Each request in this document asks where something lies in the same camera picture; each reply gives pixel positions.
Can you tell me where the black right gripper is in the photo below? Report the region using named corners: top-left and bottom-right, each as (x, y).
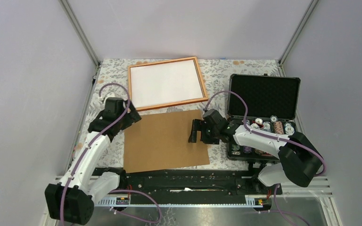
top-left (188, 119), bottom-right (220, 145)

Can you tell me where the orange wooden picture frame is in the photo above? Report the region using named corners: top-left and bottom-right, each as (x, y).
top-left (128, 56), bottom-right (210, 112)

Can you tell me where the brown cardboard backing board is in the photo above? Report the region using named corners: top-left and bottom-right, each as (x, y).
top-left (123, 110), bottom-right (210, 173)

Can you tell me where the sunset landscape photo print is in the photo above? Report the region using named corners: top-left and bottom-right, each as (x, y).
top-left (130, 60), bottom-right (205, 108)

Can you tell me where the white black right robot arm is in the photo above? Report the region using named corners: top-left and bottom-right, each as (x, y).
top-left (188, 109), bottom-right (326, 194)

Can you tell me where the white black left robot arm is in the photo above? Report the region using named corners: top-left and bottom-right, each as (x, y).
top-left (44, 97), bottom-right (141, 225)

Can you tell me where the floral patterned table mat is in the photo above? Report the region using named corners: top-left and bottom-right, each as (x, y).
top-left (71, 59), bottom-right (282, 170)

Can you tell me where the black poker chip case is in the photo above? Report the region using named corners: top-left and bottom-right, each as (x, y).
top-left (226, 74), bottom-right (304, 165)

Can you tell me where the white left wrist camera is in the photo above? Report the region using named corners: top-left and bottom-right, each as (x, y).
top-left (100, 92), bottom-right (116, 102)

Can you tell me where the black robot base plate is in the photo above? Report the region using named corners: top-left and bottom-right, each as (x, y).
top-left (97, 168), bottom-right (283, 205)

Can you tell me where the aluminium rail frame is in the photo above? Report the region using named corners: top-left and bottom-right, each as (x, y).
top-left (95, 177), bottom-right (332, 208)

